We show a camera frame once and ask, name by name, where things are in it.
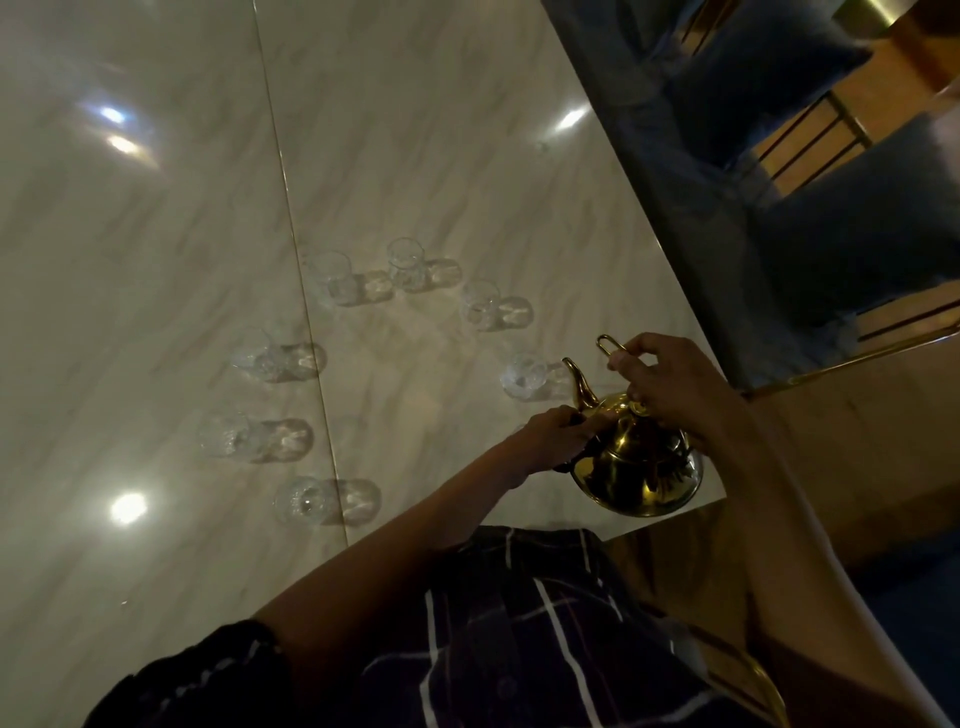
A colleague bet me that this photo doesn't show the person's right hand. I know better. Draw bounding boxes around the person's right hand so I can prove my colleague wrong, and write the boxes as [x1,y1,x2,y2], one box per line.
[607,333,751,455]

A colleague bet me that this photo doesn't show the person's left hand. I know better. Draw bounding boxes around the person's left hand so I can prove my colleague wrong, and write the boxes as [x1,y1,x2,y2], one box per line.
[506,404,613,478]

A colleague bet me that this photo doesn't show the gold metal teapot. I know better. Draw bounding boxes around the gold metal teapot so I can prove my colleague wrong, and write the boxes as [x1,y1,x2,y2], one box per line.
[562,333,705,519]

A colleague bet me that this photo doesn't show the group of small clear glasses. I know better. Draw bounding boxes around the group of small clear glasses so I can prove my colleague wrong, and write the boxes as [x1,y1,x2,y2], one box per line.
[198,236,575,526]

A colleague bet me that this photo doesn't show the person's right forearm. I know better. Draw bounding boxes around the person's right forearm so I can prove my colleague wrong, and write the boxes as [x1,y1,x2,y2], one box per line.
[712,427,960,728]

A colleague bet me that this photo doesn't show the person's left forearm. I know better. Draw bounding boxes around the person's left forearm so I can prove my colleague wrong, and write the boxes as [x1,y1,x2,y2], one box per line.
[254,449,541,676]

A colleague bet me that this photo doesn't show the dark plaid shirt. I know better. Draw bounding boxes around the dark plaid shirt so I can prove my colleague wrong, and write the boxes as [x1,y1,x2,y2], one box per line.
[82,524,774,728]

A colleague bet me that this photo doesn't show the dark blue cushion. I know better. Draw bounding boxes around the dark blue cushion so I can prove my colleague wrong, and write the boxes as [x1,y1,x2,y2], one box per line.
[753,112,960,328]

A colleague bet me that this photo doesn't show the blue grey cushion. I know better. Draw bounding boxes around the blue grey cushion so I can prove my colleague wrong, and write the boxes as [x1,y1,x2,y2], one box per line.
[671,3,875,170]

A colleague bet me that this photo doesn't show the white marble table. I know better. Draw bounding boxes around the white marble table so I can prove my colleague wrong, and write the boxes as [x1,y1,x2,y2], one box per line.
[0,0,727,728]

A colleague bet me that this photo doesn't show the dark blue chair gold frame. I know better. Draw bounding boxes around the dark blue chair gold frame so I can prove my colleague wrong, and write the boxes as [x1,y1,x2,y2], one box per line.
[854,528,960,714]

